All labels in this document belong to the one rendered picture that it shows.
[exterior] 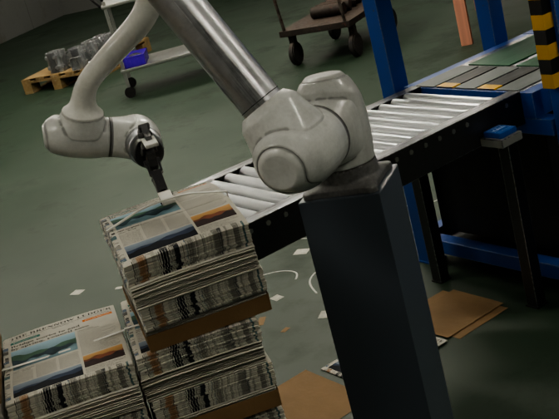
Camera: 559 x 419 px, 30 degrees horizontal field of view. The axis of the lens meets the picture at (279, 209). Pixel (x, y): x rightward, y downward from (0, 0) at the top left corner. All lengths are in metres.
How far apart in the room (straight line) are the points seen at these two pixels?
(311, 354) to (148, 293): 1.78
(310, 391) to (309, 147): 1.66
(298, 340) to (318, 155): 1.96
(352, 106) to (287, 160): 0.28
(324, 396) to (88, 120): 1.50
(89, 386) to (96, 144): 0.63
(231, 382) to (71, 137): 0.72
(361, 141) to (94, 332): 0.77
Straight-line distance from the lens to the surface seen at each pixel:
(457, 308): 4.04
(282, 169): 2.18
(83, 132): 2.60
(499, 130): 3.56
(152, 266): 2.22
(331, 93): 2.36
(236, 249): 2.26
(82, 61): 11.05
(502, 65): 4.13
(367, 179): 2.42
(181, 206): 2.41
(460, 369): 3.64
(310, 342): 4.05
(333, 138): 2.25
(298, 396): 3.70
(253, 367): 2.37
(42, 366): 2.45
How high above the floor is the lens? 1.78
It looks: 19 degrees down
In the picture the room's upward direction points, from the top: 15 degrees counter-clockwise
